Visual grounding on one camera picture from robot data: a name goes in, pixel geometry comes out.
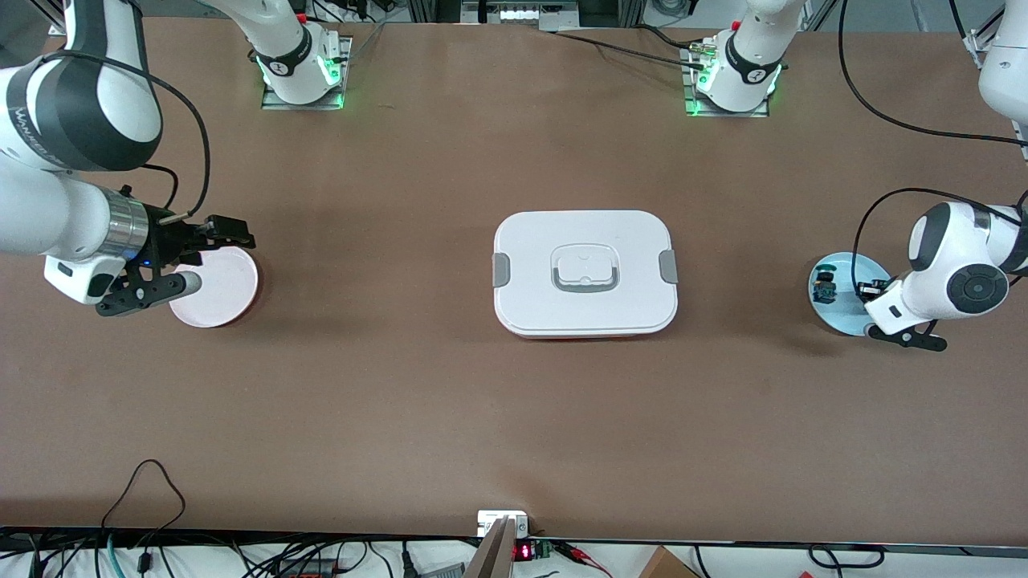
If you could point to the white lunch box grey latches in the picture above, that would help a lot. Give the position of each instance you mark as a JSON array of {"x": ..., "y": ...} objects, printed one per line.
[{"x": 530, "y": 305}]

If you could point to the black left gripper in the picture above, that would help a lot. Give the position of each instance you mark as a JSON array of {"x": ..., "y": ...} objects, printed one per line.
[{"x": 870, "y": 289}]

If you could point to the wooden slat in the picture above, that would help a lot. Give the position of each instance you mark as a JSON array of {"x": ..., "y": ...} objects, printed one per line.
[{"x": 491, "y": 558}]

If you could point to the light blue round plate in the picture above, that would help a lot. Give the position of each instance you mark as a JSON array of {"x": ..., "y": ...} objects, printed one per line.
[{"x": 843, "y": 317}]

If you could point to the red LED display module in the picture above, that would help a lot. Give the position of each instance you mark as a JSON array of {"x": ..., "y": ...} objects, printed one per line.
[{"x": 524, "y": 551}]

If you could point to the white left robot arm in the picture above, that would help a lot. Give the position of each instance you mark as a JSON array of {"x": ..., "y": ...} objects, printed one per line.
[{"x": 903, "y": 301}]

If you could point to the red clip lead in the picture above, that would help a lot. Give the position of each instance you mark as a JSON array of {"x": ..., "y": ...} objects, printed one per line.
[{"x": 582, "y": 556}]

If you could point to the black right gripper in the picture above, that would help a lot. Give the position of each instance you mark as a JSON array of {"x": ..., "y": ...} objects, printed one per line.
[{"x": 171, "y": 243}]

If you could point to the pink round plate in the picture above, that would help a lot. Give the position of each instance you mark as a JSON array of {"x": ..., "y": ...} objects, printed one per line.
[{"x": 225, "y": 293}]

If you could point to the aluminium profile corner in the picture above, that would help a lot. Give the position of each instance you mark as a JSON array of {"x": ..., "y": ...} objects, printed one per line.
[{"x": 52, "y": 20}]

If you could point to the aluminium frame rail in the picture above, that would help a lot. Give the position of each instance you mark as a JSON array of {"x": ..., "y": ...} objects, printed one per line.
[{"x": 522, "y": 14}]

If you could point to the aluminium profile bracket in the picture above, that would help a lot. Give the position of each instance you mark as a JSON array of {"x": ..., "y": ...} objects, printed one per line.
[{"x": 976, "y": 38}]

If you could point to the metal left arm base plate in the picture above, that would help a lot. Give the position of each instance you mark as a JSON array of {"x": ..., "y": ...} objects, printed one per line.
[{"x": 727, "y": 114}]

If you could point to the grey power adapter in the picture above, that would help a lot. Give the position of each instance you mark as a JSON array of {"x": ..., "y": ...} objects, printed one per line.
[{"x": 442, "y": 571}]

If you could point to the brown cardboard box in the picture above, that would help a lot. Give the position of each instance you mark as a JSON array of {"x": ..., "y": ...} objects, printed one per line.
[{"x": 662, "y": 566}]

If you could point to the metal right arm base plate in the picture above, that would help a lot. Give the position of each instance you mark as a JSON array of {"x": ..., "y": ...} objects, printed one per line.
[{"x": 277, "y": 103}]

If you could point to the blue push-button switch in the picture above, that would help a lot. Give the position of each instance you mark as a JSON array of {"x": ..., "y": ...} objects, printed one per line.
[{"x": 825, "y": 291}]

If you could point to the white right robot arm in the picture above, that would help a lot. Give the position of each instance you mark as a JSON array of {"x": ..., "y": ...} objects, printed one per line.
[{"x": 48, "y": 217}]

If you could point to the white socket box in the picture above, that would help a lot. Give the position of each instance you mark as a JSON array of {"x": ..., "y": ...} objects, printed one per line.
[{"x": 491, "y": 518}]

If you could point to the black orange device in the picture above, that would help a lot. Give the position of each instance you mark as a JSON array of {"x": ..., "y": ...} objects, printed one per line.
[{"x": 309, "y": 570}]

